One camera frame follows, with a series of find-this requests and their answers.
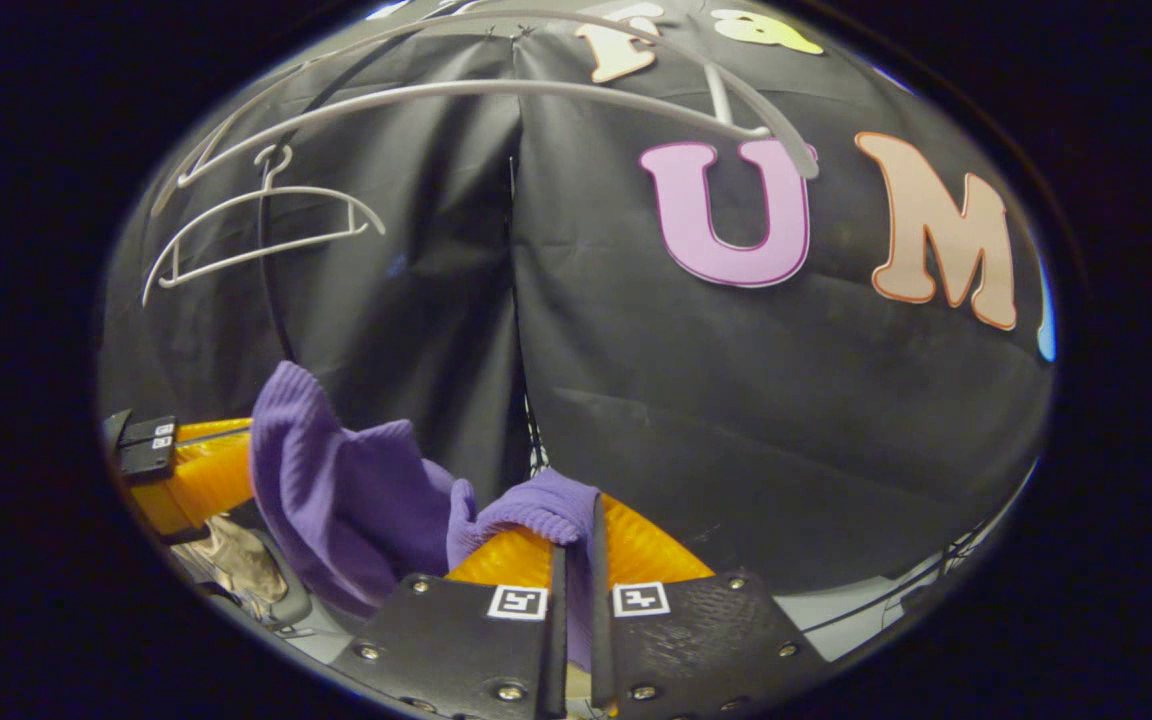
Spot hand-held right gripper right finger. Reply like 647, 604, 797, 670
591, 493, 827, 717

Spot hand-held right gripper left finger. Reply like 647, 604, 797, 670
329, 527, 570, 720

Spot purple ribbed shirt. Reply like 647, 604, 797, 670
248, 360, 605, 671

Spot white hanger with taped hook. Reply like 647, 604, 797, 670
149, 8, 823, 217

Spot black metal clothes rack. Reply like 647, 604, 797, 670
254, 25, 437, 366

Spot white plastic hanger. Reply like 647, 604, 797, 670
141, 145, 387, 306

